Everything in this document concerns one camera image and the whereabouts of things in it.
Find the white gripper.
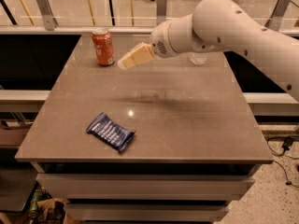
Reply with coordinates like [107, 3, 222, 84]
[118, 21, 178, 70]

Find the red coke can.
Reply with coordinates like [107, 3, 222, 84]
[92, 28, 115, 66]

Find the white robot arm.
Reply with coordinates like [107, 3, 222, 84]
[118, 0, 299, 101]

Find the clear plastic water bottle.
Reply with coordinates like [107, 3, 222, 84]
[189, 52, 207, 66]

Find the blue snack bag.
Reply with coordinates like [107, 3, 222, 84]
[86, 112, 135, 152]

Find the grey upper drawer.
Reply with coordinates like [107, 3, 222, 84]
[36, 174, 254, 201]

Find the grey drawer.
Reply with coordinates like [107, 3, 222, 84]
[36, 174, 254, 201]
[64, 203, 228, 222]

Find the grey lower drawer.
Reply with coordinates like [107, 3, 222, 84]
[64, 203, 228, 222]

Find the cardboard box clutter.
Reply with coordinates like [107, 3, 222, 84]
[29, 188, 81, 224]

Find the metal railing post middle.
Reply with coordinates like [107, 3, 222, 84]
[156, 0, 167, 24]

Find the metal railing post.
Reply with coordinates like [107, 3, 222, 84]
[36, 0, 57, 31]
[156, 0, 167, 24]
[264, 0, 291, 31]

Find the metal railing post left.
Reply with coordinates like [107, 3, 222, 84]
[36, 0, 57, 31]

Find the metal railing post right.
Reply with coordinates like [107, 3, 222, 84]
[264, 0, 291, 31]

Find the black power cable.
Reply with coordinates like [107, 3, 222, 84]
[266, 135, 299, 189]

